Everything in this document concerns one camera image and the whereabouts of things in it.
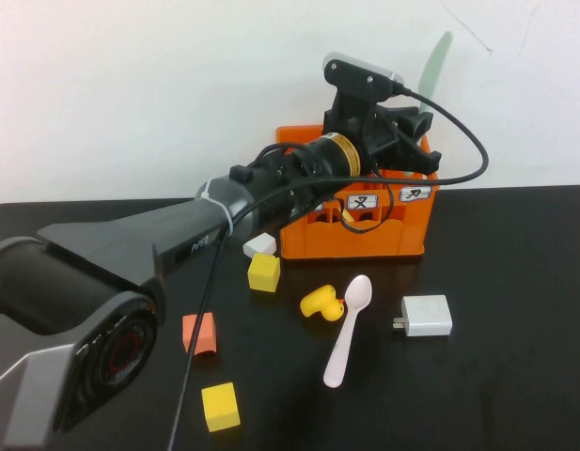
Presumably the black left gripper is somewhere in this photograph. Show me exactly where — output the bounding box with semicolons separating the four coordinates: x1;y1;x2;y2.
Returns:
359;103;443;174

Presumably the pale green plastic knife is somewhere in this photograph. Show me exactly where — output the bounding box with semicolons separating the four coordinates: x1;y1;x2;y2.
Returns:
418;31;454;117

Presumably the pink plastic spoon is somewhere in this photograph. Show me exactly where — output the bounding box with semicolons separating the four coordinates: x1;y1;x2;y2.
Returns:
322;274;373;389

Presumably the orange plastic cutlery holder crate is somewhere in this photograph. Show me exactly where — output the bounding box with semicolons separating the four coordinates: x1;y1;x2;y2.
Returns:
275;124;441;260

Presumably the paper label marked knife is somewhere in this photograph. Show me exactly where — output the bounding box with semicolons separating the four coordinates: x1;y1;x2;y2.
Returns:
400;186;432;204

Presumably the paper label marked fork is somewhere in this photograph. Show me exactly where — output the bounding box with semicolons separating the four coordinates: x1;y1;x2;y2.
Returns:
347;193;380;211

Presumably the white foam cube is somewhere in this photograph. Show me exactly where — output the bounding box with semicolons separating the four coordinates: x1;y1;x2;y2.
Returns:
243;234;277;258

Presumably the yellow rubber duck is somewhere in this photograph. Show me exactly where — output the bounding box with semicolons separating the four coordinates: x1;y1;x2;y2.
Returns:
299;285;346;323

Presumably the yellow foam cube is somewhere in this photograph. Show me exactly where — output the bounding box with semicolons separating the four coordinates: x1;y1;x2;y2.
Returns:
248;253;282;293
201;381;242;433

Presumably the white zip tie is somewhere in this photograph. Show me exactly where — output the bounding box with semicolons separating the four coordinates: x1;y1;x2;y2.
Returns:
197;179;235;239

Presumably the orange foam cube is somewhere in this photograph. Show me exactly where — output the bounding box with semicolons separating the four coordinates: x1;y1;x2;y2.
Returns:
181;313;218;358

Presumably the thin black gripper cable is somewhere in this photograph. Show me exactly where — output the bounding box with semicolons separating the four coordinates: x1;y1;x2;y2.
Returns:
337;180;396;235

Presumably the white USB wall charger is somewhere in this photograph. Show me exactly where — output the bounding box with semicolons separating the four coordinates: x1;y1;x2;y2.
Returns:
391;294;454;338

